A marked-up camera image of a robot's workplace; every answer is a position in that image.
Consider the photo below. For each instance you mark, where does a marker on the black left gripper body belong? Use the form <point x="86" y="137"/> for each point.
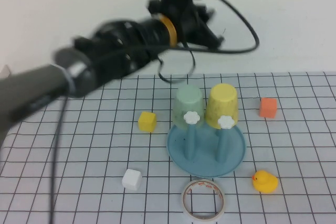
<point x="183" y="16"/>

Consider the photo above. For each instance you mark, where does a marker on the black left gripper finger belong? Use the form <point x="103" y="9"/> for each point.
<point x="214" y="40"/>

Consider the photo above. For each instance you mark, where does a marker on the yellow plastic cup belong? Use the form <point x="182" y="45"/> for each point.
<point x="223" y="103"/>

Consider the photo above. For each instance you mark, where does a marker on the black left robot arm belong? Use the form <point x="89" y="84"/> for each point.
<point x="118" y="43"/>

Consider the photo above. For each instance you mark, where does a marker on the green plastic cup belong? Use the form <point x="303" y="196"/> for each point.
<point x="187" y="103"/>

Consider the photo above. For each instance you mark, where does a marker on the blue cup stand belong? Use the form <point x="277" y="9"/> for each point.
<point x="204" y="161"/>

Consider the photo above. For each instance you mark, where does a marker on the orange cube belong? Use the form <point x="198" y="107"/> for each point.
<point x="268" y="108"/>

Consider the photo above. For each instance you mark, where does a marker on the yellow cube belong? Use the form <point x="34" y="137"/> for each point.
<point x="147" y="123"/>

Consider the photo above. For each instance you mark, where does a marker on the yellow rubber duck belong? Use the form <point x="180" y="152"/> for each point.
<point x="266" y="183"/>

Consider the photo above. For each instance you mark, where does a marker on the white black-grid tablecloth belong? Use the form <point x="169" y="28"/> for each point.
<point x="105" y="155"/>

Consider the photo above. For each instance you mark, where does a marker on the white cube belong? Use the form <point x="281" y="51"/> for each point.
<point x="131" y="180"/>

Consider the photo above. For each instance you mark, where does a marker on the white tape roll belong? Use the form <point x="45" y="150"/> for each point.
<point x="185" y="203"/>

